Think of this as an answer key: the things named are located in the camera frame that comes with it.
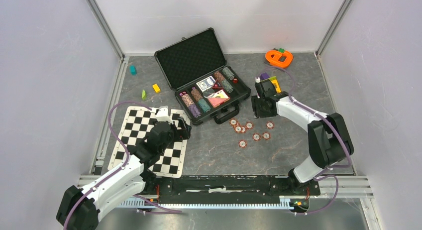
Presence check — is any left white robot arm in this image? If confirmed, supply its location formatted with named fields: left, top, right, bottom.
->
left=56, top=106, right=192, bottom=230

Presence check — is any black white chessboard mat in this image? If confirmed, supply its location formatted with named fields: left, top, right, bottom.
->
left=107, top=106, right=188, bottom=178

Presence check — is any yellow toy block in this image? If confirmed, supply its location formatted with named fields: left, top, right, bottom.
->
left=152, top=84, right=161, bottom=93

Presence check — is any teal poker chip roll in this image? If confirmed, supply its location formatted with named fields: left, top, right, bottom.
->
left=197, top=98, right=211, bottom=113

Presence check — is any yellow triangle toy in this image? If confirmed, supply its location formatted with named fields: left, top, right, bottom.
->
left=269, top=76, right=282, bottom=93

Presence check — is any orange toy track piece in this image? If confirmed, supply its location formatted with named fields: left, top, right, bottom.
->
left=265, top=48, right=293, bottom=68

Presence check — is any grey green chip roll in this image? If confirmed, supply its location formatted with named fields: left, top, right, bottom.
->
left=222, top=67, right=235, bottom=81

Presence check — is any clear round disc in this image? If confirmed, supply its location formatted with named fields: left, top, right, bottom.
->
left=203, top=88, right=215, bottom=98

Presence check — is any pink brown chip roll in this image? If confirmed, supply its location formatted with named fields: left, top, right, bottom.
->
left=181, top=93, right=194, bottom=107

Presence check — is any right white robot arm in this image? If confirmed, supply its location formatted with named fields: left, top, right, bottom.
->
left=251, top=78, right=354, bottom=194

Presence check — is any teal toy block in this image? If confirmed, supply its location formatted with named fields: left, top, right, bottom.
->
left=129, top=65, right=137, bottom=75

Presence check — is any purple poker chip roll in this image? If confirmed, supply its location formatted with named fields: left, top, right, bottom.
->
left=188, top=104, right=201, bottom=118

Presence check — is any red playing card deck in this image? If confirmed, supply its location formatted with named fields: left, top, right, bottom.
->
left=207, top=90, right=230, bottom=108

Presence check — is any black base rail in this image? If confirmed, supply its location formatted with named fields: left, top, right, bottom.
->
left=132, top=175, right=320, bottom=210

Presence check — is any brown 100 chip roll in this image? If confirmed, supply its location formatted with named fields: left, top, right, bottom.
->
left=191, top=88, right=203, bottom=103

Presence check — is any brown poker chip roll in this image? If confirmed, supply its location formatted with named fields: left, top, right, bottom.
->
left=214, top=71, right=225, bottom=84

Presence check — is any blue playing card deck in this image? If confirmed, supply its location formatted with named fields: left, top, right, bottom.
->
left=196, top=76, right=216, bottom=92

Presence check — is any green half-round block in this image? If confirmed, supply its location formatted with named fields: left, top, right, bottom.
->
left=141, top=89, right=147, bottom=100

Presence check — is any green blue chip roll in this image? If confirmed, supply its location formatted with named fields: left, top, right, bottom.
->
left=221, top=79, right=234, bottom=93

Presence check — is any purple toy block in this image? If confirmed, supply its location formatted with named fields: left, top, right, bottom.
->
left=260, top=72, right=270, bottom=81

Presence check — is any black poker carrying case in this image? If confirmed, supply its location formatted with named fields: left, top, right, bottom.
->
left=154, top=27, right=251, bottom=125

